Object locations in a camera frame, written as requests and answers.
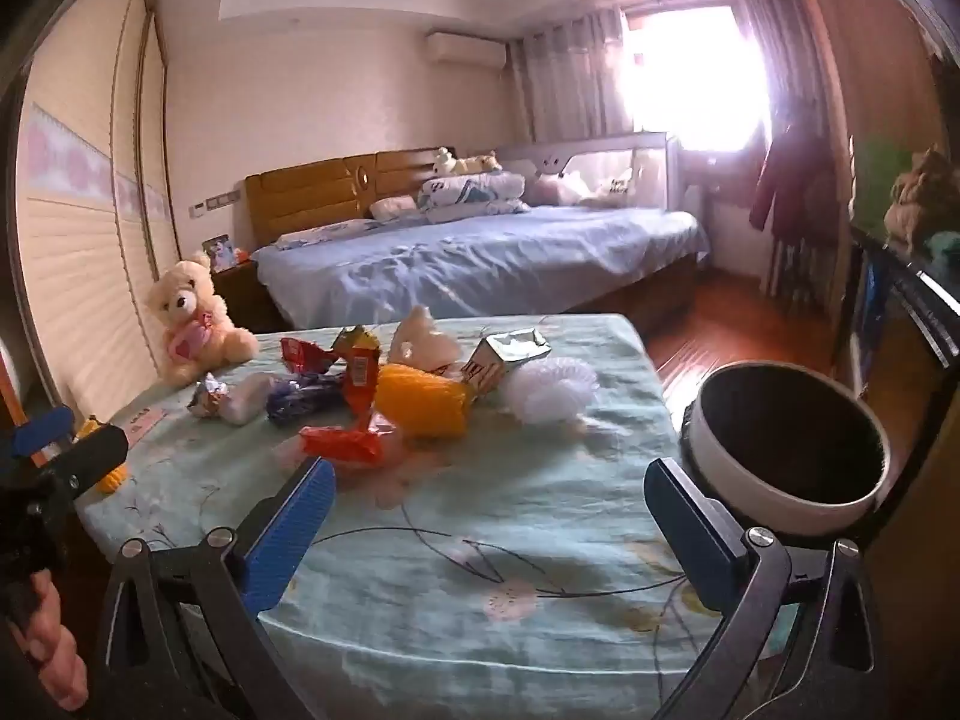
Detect white fluffy ball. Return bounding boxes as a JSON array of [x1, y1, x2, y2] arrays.
[[499, 358, 599, 428]]

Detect dark red hanging coat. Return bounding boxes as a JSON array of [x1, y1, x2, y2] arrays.
[[748, 109, 837, 241]]

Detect large bed with blue sheet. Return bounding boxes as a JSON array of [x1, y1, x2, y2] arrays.
[[251, 206, 712, 335]]

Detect grey bed rail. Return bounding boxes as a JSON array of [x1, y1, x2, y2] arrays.
[[495, 131, 680, 211]]

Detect flat blue pillow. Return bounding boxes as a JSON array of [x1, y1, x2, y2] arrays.
[[276, 219, 376, 250]]

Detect white drink carton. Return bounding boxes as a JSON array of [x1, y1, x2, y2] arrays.
[[457, 328, 554, 398]]

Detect blue patterned pillow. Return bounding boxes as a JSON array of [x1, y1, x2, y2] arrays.
[[416, 171, 530, 215]]

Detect black cabinet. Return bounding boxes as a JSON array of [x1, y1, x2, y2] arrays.
[[832, 225, 960, 466]]

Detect cream sliding wardrobe door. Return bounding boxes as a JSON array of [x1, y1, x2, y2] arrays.
[[15, 0, 181, 428]]

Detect clear plastic snack bag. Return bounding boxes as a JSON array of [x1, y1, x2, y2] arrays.
[[186, 373, 230, 421]]

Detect person's left hand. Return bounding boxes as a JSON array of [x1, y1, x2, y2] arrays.
[[4, 568, 89, 715]]

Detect white pink pillow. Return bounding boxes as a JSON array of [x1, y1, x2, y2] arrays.
[[369, 193, 419, 222]]

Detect red packet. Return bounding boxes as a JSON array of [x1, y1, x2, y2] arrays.
[[298, 420, 398, 470]]

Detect wooden headboard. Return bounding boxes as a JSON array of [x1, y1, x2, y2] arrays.
[[244, 148, 451, 248]]

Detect vertical slat radiator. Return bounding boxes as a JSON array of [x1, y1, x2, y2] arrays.
[[761, 236, 833, 308]]

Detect white sponge block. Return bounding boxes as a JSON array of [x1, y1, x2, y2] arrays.
[[221, 371, 280, 427]]

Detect white air conditioner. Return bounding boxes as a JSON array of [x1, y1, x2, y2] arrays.
[[425, 30, 507, 68]]

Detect yellow bumpy object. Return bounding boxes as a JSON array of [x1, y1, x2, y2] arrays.
[[75, 416, 130, 494]]

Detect green floral bedsheet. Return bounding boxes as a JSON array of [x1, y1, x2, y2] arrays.
[[79, 313, 796, 720]]

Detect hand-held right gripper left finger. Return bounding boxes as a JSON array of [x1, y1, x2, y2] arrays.
[[94, 456, 336, 720]]

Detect yellow snack wrapper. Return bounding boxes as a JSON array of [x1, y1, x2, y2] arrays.
[[330, 324, 385, 421]]

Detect yellow foam net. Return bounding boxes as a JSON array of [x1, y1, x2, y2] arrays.
[[373, 362, 477, 440]]

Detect white rimmed black trash bin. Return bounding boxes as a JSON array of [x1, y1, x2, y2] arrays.
[[679, 361, 893, 541]]

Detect brown wooden wardrobe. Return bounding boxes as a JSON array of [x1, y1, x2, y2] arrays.
[[791, 0, 960, 256]]

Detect red snack wrapper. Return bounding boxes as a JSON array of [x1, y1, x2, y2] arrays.
[[280, 336, 342, 377]]

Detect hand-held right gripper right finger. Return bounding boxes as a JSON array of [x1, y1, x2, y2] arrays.
[[643, 456, 890, 720]]

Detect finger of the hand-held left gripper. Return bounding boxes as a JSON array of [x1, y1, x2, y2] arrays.
[[34, 425, 130, 500], [0, 405, 76, 460]]

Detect green box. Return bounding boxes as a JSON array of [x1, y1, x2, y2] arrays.
[[851, 135, 912, 230]]

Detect pink white plush toy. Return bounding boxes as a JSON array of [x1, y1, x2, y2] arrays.
[[532, 171, 593, 207]]

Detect brown plush toy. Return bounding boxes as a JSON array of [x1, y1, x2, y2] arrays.
[[885, 146, 957, 252]]

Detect cream teddy bear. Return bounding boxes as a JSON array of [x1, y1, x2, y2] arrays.
[[145, 251, 260, 389]]

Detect wooden nightstand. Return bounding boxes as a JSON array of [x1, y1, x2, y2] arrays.
[[212, 262, 282, 335]]

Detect grey curtain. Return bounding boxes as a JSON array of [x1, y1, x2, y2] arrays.
[[506, 7, 638, 147], [731, 0, 788, 166]]

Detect blue snack wrapper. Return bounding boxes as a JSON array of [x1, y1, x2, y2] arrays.
[[264, 373, 346, 428]]

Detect bright window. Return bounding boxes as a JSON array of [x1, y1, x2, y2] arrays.
[[622, 6, 773, 155]]

